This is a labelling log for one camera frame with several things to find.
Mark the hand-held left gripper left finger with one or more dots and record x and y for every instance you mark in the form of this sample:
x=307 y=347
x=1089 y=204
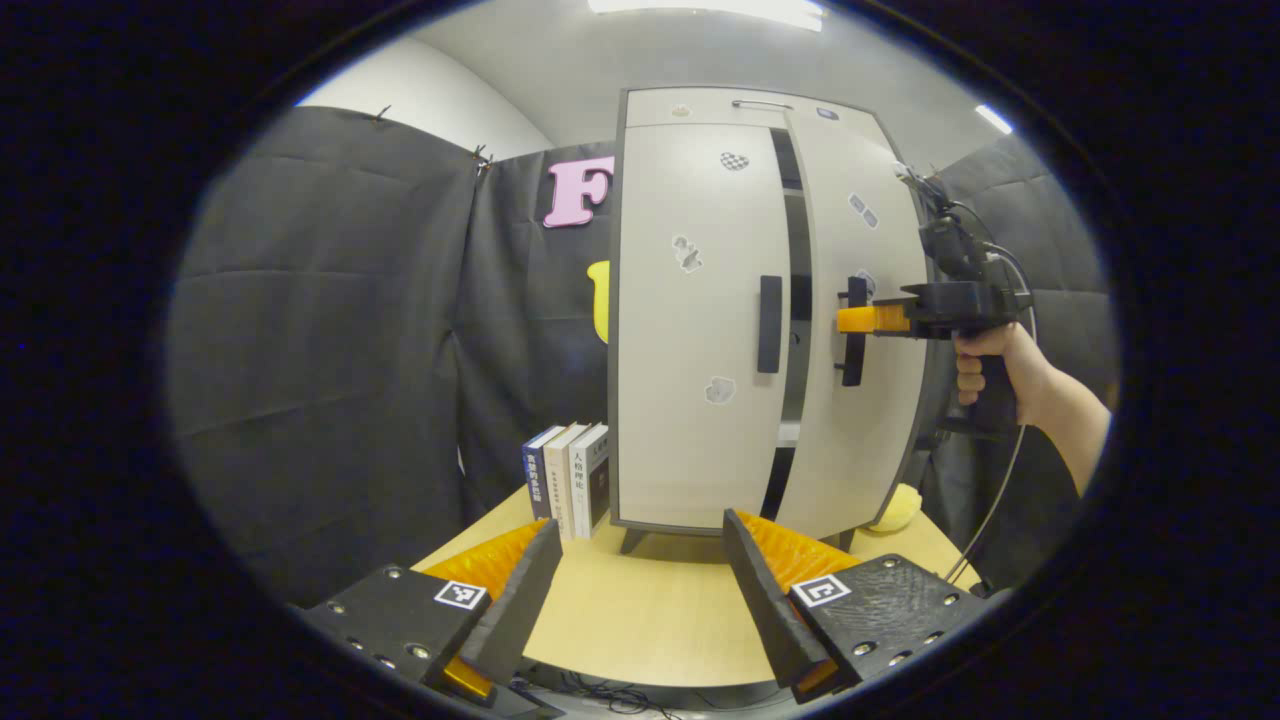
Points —
x=520 y=600

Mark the grey cabinet door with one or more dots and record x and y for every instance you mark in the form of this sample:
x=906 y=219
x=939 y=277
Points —
x=680 y=350
x=850 y=450

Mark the cream book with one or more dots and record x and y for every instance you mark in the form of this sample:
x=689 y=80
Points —
x=560 y=480

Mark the black backdrop cloth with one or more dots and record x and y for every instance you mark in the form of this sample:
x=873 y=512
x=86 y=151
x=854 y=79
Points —
x=330 y=350

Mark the yellow round bun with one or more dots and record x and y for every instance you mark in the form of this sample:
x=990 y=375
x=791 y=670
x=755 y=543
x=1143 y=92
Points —
x=898 y=510

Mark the grey double-door shoe cabinet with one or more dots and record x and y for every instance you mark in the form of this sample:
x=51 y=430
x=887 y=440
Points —
x=800 y=250

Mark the white and black book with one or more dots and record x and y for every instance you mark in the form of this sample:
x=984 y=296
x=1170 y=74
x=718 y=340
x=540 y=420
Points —
x=592 y=480

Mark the ceiling light panel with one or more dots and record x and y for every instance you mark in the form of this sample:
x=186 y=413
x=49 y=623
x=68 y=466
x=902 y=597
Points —
x=994 y=118
x=720 y=10

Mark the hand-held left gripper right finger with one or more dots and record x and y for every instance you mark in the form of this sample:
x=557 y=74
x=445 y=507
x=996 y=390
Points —
x=765 y=600

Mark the blue book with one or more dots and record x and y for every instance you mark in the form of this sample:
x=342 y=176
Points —
x=538 y=480

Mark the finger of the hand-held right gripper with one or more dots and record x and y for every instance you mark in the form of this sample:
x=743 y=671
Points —
x=872 y=318

